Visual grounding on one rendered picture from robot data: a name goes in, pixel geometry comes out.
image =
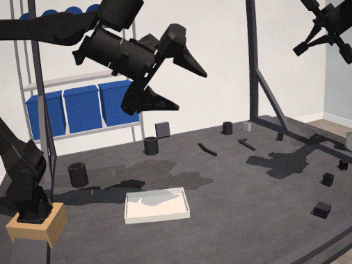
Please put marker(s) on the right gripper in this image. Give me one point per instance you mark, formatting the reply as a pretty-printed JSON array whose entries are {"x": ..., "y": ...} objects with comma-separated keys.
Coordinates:
[{"x": 134, "y": 62}]

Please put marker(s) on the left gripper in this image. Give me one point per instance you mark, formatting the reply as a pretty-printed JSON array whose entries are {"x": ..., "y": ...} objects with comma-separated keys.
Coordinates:
[{"x": 340, "y": 19}]

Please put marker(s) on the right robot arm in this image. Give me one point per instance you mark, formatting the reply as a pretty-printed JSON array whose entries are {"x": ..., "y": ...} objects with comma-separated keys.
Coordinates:
[{"x": 24, "y": 162}]

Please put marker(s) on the white shallow rectangular tray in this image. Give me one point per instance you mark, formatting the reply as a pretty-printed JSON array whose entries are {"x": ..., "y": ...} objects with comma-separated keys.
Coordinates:
[{"x": 156, "y": 205}]

